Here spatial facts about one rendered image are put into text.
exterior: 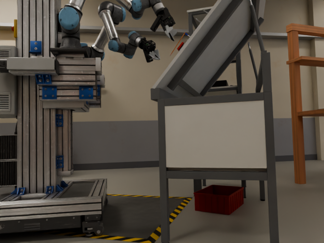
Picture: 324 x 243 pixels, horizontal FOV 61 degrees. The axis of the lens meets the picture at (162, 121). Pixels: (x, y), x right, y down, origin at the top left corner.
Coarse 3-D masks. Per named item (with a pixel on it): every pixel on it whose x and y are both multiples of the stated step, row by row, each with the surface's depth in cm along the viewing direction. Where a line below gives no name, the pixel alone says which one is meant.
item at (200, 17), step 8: (200, 8) 274; (208, 8) 272; (192, 16) 285; (200, 16) 289; (192, 32) 279; (240, 56) 303; (240, 64) 262; (240, 72) 261; (240, 80) 261; (216, 88) 268; (224, 88) 265; (232, 88) 263; (240, 88) 261
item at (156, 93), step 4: (152, 88) 156; (156, 88) 155; (160, 88) 156; (152, 92) 156; (156, 92) 155; (160, 92) 156; (164, 92) 164; (152, 96) 156; (156, 96) 155; (160, 96) 155; (164, 96) 164; (168, 96) 172; (172, 96) 181; (156, 100) 160
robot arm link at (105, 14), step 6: (102, 6) 208; (108, 6) 210; (102, 12) 207; (108, 12) 208; (102, 18) 207; (108, 18) 205; (108, 24) 203; (108, 30) 201; (114, 30) 201; (108, 36) 201; (114, 36) 199; (108, 42) 197; (114, 42) 194; (120, 42) 198; (108, 48) 198; (114, 48) 195; (120, 48) 198
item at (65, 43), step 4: (64, 36) 180; (68, 36) 179; (72, 36) 180; (64, 40) 179; (68, 40) 179; (72, 40) 179; (76, 40) 181; (64, 44) 178; (68, 44) 178; (72, 44) 178; (76, 44) 181; (80, 44) 184
